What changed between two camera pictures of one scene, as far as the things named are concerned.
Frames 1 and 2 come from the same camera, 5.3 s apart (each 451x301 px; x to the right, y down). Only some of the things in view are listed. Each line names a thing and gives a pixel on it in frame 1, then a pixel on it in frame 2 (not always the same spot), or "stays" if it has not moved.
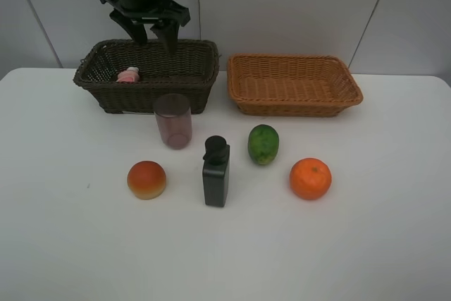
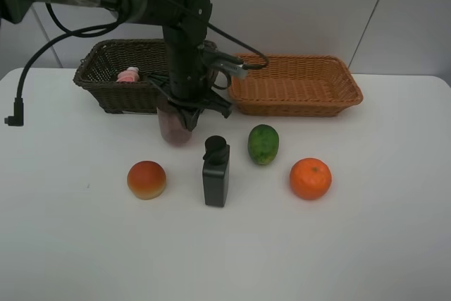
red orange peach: [146, 180] stays
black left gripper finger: [167, 32] to [190, 117]
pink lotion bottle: [130, 75] stays
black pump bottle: [215, 171] stays
